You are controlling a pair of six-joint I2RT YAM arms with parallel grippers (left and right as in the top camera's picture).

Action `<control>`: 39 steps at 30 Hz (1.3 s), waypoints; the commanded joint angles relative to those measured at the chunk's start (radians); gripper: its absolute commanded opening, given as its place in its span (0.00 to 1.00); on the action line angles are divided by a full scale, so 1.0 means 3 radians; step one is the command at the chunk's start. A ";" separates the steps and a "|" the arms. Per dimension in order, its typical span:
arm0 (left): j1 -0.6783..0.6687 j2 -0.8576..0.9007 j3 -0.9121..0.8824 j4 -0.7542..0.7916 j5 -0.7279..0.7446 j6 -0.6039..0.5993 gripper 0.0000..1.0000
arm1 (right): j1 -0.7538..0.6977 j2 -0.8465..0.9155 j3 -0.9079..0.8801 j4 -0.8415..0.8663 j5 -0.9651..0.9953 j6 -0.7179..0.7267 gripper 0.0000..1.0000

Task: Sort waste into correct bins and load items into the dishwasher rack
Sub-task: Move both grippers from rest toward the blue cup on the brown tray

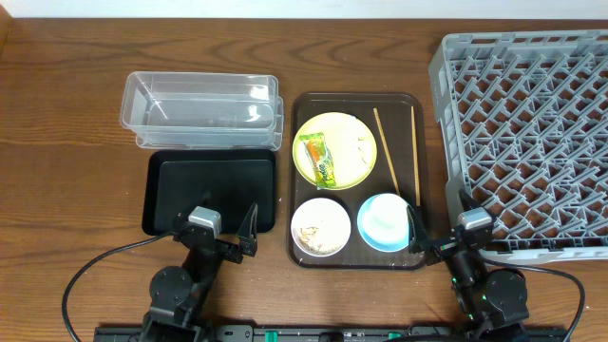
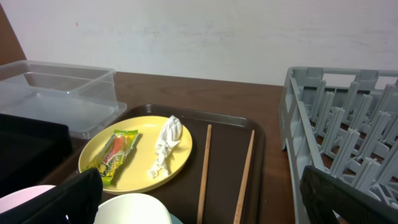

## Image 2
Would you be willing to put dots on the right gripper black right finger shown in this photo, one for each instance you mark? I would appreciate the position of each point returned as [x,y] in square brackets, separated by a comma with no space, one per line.
[325,196]

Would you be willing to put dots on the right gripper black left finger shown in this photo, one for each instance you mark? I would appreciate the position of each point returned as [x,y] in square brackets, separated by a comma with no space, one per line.
[74,201]

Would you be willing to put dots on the green orange snack wrapper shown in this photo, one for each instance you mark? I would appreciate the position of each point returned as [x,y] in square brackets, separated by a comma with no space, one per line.
[113,154]

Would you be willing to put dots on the white cup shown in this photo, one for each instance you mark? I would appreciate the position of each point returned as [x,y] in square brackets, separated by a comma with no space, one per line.
[132,208]

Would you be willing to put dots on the pink bowl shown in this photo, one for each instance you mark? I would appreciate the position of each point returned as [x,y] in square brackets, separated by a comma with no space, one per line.
[21,196]

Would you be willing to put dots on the wooden chopstick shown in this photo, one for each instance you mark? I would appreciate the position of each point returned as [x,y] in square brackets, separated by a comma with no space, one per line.
[201,202]
[244,180]

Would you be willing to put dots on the blue bowl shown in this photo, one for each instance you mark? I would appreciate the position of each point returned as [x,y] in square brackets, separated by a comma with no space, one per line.
[175,220]

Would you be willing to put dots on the white tissue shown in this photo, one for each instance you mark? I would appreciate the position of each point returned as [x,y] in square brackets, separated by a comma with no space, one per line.
[168,138]

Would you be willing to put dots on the black waste tray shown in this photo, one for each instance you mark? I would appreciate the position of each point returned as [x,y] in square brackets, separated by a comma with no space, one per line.
[30,150]

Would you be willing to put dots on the grey dishwasher rack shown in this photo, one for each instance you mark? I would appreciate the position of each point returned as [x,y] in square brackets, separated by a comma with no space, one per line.
[343,122]

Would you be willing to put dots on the yellow plate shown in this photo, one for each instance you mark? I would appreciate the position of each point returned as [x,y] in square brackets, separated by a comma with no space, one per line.
[132,176]

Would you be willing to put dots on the clear plastic bin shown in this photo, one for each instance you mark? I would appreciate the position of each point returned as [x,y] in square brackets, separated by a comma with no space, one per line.
[80,97]

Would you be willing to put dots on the brown serving tray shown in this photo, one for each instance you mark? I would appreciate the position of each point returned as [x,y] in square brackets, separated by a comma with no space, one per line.
[230,137]

